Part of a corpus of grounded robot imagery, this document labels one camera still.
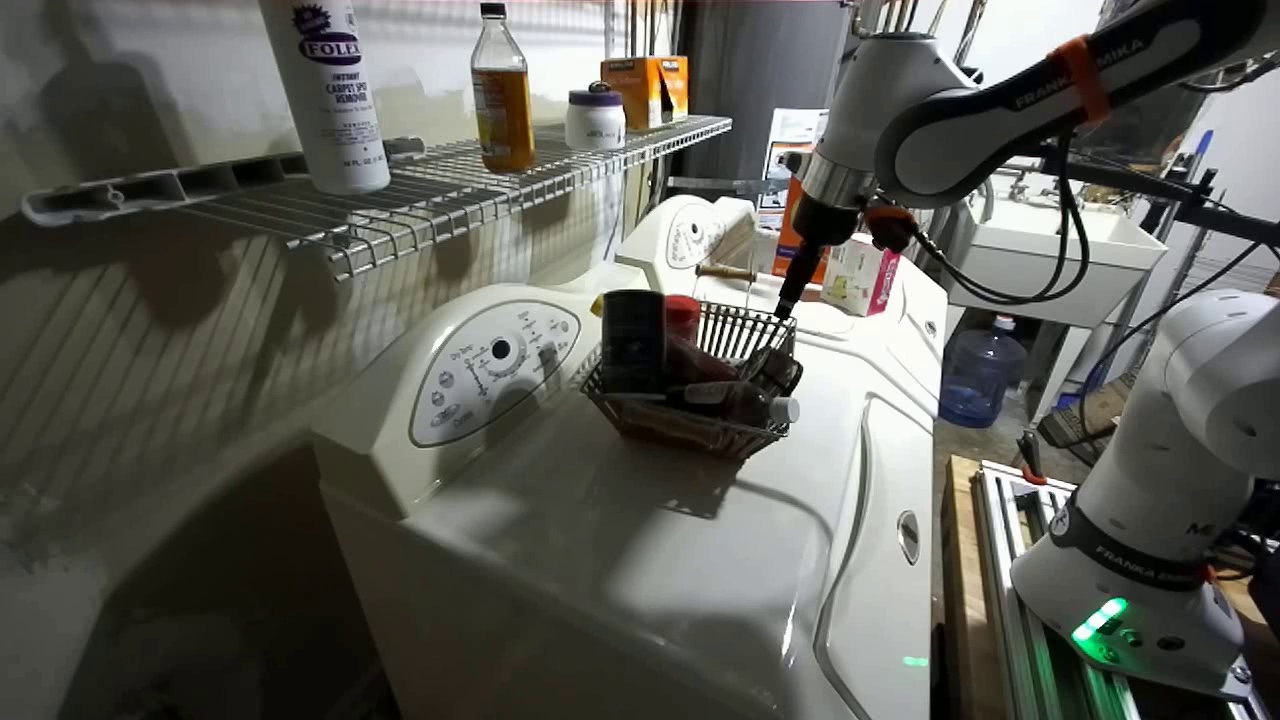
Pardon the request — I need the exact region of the white washing machine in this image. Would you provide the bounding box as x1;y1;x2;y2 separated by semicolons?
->
310;283;947;720

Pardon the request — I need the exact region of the dark bottle red cap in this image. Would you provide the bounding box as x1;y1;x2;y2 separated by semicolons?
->
664;295;739;387

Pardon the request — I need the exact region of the white wire shelf rack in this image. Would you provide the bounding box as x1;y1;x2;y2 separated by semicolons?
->
22;115;733;282

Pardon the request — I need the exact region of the dark bottle white cap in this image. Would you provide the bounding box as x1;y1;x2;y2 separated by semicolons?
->
664;381;802;428

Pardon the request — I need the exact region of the white and pink box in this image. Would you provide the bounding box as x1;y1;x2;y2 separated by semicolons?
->
820;233;902;318

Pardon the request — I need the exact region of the white dryer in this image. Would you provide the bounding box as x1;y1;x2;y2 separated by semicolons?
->
614;194;951;401

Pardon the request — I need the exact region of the wire basket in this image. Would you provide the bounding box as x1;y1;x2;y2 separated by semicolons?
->
579;300;805;462

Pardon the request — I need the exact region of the glass bottle amber liquid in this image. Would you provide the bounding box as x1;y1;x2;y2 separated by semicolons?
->
471;2;537;174

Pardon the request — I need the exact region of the black can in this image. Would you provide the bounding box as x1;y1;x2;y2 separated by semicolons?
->
601;290;668;395

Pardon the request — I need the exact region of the orange cardboard box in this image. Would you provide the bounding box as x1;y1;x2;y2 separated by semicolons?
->
601;56;690;132

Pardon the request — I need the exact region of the white utility sink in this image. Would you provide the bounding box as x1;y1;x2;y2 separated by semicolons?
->
944;170;1170;330

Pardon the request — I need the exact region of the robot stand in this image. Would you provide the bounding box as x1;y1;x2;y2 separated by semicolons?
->
940;455;1280;720

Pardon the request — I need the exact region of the white jar purple lid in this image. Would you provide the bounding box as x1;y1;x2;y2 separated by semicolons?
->
565;82;628;153

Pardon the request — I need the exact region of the small dark packet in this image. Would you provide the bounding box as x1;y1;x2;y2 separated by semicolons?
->
740;345;804;397

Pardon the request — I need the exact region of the white spray bottle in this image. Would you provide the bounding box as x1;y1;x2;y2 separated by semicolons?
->
258;0;392;196

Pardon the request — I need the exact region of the blue water jug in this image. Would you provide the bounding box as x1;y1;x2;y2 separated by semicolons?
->
938;315;1029;430

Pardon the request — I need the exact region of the white cardboard box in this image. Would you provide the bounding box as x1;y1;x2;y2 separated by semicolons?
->
757;108;831;233

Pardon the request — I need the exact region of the orange detergent box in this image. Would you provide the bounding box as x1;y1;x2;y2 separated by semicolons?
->
771;176;831;285

